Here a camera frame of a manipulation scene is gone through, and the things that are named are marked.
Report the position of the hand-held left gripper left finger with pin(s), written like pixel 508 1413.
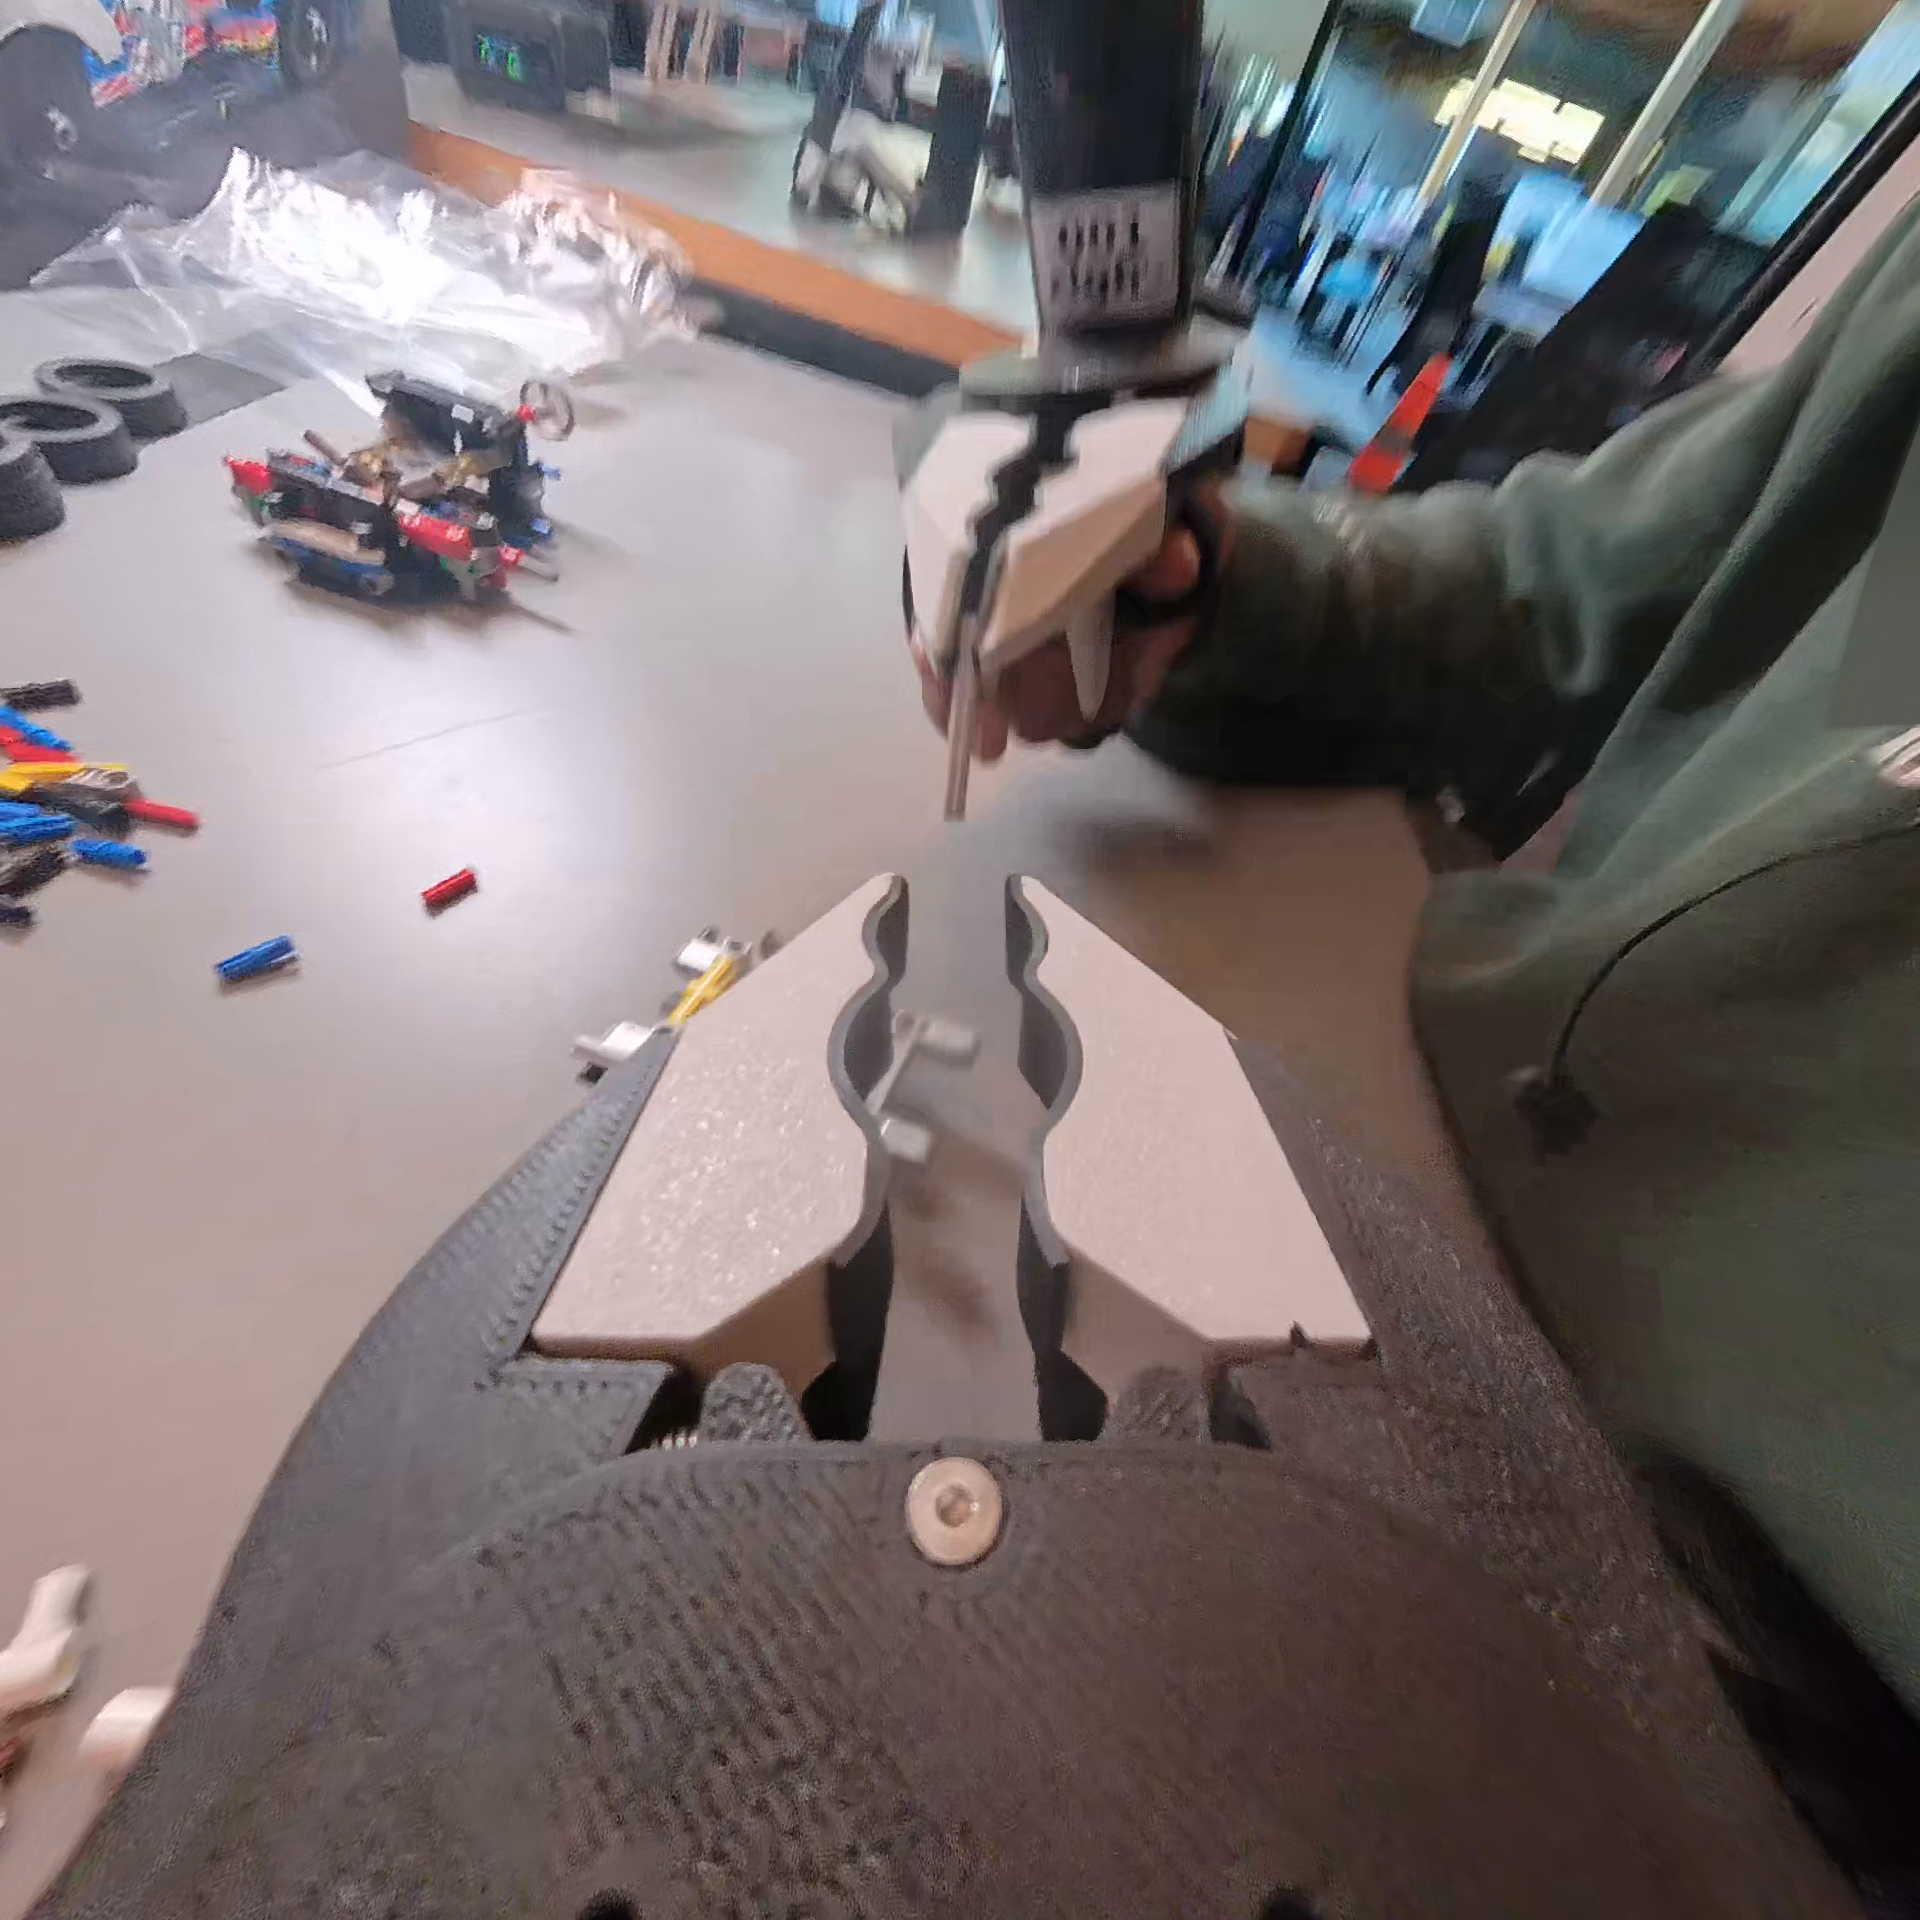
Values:
pixel 706 1187

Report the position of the single blue lego pin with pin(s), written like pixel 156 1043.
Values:
pixel 255 962

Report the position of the pile of red white lego connectors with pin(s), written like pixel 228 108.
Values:
pixel 44 1651

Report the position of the grey lego axle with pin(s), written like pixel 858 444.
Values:
pixel 956 749

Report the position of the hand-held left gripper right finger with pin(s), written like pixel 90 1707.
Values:
pixel 1198 1187

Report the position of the clear plastic bag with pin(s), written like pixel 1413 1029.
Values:
pixel 344 255

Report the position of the pile of blue yellow lego pins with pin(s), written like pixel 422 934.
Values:
pixel 58 796

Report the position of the person's right forearm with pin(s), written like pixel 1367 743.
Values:
pixel 1380 630

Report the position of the single red lego pin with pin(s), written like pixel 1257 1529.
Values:
pixel 450 890

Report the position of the black lego car chassis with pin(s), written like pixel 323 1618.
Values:
pixel 389 512

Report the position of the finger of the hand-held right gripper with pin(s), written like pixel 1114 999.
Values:
pixel 1093 525
pixel 937 512

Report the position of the grey lego gearbox assembly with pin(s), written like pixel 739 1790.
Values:
pixel 919 1041

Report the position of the black device green display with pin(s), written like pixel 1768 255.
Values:
pixel 522 61

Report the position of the person's green hoodie torso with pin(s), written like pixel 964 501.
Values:
pixel 1726 1201

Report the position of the person's right hand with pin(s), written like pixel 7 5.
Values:
pixel 1037 714

